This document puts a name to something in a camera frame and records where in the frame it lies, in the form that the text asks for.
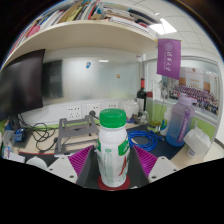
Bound shelf unit with books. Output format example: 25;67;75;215
4;0;164;68

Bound white round pot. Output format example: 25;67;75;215
121;98;140;120

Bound white drink bottle green cap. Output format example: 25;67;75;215
96;108;132;188

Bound white tissue pack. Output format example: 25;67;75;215
183;126;212;158

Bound group photo poster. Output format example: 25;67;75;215
161;66;221;116

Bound white wall sockets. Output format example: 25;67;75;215
65;102;119;121

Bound dark blue mouse pad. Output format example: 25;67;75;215
128;123;188;161

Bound ceiling lights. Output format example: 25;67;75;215
148;17;178;36

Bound purple hanging pennant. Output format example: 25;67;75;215
156;38;183;80

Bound purple translucent water jug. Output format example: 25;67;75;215
165;93;196;148

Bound blue coiled cable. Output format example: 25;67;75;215
127;129;158;153

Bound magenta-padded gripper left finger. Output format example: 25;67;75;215
45;144;98;188

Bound dark wine bottle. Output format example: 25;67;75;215
136;77;148;114

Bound black desk mat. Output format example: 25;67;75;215
18;151;149;189

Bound grey metal laptop stand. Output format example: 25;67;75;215
53;114;101;158

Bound small blue box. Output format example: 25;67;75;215
12;128;26;143

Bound green glass vase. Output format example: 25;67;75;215
147;79;168;134

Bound black cables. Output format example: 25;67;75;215
16;113;59;154

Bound black computer monitor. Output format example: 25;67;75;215
0;49;46;131

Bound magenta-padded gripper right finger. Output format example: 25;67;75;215
129;144;180;188

